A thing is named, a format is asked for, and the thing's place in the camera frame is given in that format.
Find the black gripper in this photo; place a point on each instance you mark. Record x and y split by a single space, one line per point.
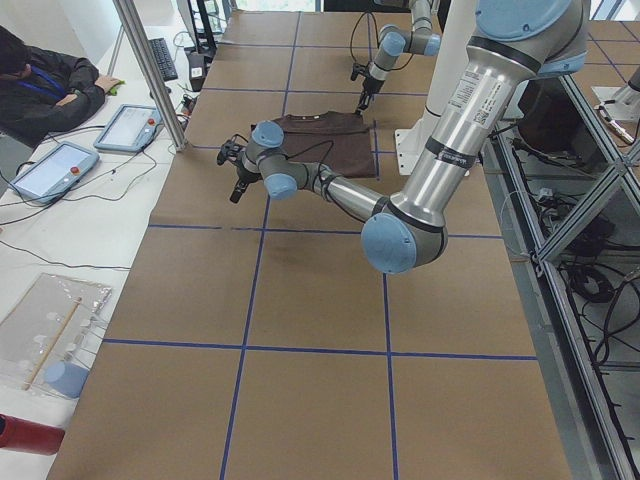
368 85
244 173

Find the brown t-shirt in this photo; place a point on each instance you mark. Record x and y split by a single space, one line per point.
341 141

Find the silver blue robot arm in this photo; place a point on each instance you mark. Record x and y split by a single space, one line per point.
393 42
494 46

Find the far teach pendant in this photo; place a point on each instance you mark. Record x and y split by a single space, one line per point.
130 130

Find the teach pendant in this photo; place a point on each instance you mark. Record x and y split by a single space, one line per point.
130 130
55 174

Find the black box white label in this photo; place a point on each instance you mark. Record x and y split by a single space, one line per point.
197 70

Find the black keyboard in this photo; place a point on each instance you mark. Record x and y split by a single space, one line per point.
163 59

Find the near teach pendant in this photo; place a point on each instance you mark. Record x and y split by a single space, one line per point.
55 174

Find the seated person dark jacket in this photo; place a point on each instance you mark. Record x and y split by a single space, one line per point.
44 91

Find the wooden stick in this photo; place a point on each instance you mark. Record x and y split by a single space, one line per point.
51 344

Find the clear plastic bag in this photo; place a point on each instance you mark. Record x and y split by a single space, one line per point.
35 319

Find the light blue cup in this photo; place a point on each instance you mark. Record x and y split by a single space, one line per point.
66 378

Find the red cylinder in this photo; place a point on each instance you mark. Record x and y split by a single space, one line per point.
22 435

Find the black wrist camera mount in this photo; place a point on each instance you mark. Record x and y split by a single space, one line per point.
359 70
229 152

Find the white pedestal column base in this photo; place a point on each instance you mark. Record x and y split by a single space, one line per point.
451 62

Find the aluminium frame post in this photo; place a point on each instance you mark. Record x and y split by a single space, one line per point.
137 37

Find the aluminium table frame rail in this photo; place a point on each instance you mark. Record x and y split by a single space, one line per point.
565 160

